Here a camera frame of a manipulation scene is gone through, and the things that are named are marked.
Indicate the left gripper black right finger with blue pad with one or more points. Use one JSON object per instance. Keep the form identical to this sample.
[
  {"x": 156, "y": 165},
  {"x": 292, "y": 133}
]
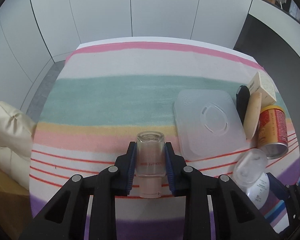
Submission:
[{"x": 218, "y": 201}]

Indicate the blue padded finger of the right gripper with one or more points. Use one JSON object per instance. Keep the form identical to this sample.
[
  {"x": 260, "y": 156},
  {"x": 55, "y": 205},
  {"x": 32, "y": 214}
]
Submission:
[{"x": 280, "y": 190}]

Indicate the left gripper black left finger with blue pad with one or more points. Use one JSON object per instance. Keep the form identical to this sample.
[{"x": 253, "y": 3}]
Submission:
[{"x": 80, "y": 198}]

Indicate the white round cream jar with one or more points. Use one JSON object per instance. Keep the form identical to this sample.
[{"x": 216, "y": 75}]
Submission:
[{"x": 258, "y": 193}]

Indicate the clear oval plastic case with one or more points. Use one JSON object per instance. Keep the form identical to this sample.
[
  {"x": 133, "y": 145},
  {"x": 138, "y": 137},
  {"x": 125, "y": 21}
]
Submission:
[{"x": 249, "y": 167}]

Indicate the red yellow tin can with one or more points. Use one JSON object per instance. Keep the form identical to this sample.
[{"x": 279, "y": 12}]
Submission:
[{"x": 272, "y": 132}]

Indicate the beige round powder puff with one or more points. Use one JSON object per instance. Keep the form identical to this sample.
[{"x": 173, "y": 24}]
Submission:
[{"x": 252, "y": 115}]

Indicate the small glass foundation bottle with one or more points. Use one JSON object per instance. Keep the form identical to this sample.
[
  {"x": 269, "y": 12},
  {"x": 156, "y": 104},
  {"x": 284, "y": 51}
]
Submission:
[{"x": 150, "y": 163}]

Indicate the translucent square plastic lid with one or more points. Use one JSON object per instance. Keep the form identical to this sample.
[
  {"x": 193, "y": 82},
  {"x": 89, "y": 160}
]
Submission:
[{"x": 208, "y": 124}]

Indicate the black round puff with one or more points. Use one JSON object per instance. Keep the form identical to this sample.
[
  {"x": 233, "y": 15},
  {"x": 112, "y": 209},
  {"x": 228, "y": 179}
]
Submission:
[{"x": 242, "y": 99}]

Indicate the cream cardboard cosmetic box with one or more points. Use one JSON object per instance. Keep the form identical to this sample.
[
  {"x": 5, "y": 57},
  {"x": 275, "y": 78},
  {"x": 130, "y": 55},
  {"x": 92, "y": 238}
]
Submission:
[{"x": 263, "y": 84}]

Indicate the brown cardboard box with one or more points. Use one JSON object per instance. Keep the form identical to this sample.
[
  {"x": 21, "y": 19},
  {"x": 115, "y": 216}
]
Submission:
[{"x": 15, "y": 210}]

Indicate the cream padded chair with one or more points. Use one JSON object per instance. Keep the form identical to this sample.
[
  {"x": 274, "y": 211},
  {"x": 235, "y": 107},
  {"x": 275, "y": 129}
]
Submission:
[{"x": 16, "y": 140}]

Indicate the striped colourful cloth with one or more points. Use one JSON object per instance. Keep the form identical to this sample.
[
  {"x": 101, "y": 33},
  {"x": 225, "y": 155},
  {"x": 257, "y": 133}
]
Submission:
[{"x": 108, "y": 92}]

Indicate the white curved counter shelf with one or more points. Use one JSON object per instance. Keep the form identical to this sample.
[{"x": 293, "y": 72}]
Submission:
[{"x": 278, "y": 21}]

